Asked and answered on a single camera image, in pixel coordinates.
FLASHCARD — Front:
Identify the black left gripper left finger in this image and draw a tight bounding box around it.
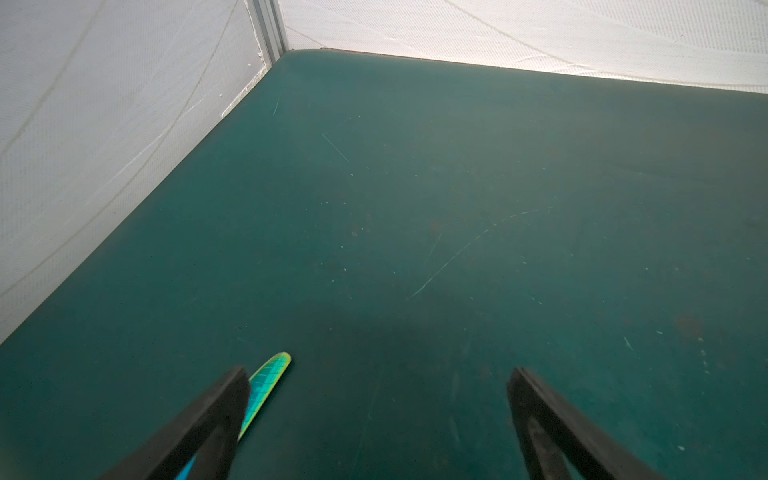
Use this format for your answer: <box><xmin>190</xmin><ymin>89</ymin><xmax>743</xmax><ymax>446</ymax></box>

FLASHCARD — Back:
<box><xmin>101</xmin><ymin>366</ymin><xmax>250</xmax><ymax>479</ymax></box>

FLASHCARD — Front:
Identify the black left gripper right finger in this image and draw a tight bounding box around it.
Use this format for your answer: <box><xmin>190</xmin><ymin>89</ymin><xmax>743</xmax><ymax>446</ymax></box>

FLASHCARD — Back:
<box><xmin>507</xmin><ymin>367</ymin><xmax>663</xmax><ymax>479</ymax></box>

